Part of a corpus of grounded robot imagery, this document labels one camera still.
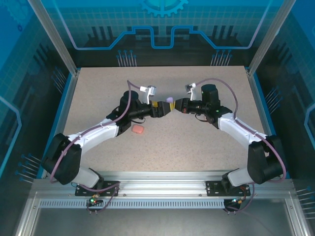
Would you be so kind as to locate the aluminium side rail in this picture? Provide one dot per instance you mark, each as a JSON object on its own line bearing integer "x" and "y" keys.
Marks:
{"x": 64, "y": 110}
{"x": 261, "y": 110}

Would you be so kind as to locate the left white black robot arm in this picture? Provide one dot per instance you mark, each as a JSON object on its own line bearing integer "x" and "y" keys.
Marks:
{"x": 98, "y": 130}

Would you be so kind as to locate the grey metal front tray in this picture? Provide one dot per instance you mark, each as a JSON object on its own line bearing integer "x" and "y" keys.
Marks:
{"x": 160, "y": 223}

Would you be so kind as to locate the aluminium frame post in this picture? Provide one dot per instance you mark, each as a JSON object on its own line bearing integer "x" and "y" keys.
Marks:
{"x": 59, "y": 41}
{"x": 270, "y": 37}

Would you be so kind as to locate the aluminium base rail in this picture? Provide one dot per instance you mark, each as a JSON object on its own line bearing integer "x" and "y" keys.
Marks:
{"x": 160, "y": 182}

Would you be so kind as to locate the purple round earbud case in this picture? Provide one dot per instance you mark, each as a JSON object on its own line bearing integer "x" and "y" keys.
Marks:
{"x": 169, "y": 99}

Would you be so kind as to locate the coral rectangular earbud case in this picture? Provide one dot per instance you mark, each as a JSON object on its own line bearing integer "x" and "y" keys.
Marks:
{"x": 137, "y": 129}

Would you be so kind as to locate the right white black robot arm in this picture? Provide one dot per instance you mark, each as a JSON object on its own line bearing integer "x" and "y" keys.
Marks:
{"x": 236, "y": 127}

